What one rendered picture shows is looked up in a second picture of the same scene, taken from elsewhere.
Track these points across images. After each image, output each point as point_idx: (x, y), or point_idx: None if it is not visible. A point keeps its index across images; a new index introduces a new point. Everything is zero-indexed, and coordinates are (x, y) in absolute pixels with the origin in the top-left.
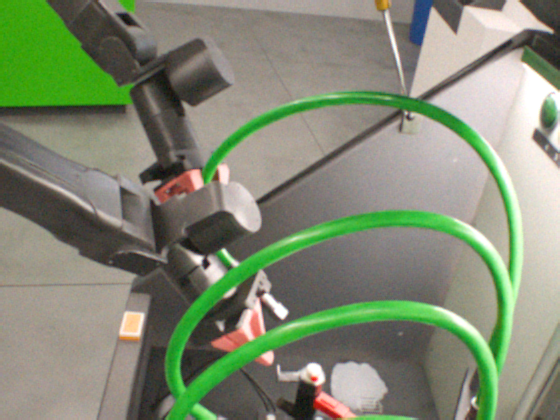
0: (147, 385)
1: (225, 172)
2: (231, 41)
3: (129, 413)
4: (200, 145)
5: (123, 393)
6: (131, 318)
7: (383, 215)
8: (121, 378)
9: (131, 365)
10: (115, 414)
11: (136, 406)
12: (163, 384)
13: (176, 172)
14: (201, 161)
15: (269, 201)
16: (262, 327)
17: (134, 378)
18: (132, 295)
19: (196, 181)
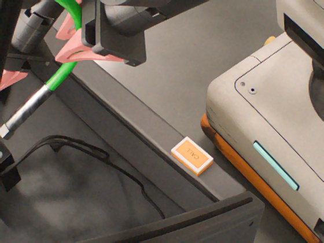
0: (176, 207)
1: (76, 40)
2: None
3: (99, 99)
4: (108, 13)
5: (121, 106)
6: (198, 157)
7: None
8: (138, 114)
9: (146, 129)
10: (106, 89)
11: (142, 161)
12: (164, 217)
13: None
14: (87, 4)
15: (126, 230)
16: None
17: (131, 124)
18: (239, 188)
19: (76, 0)
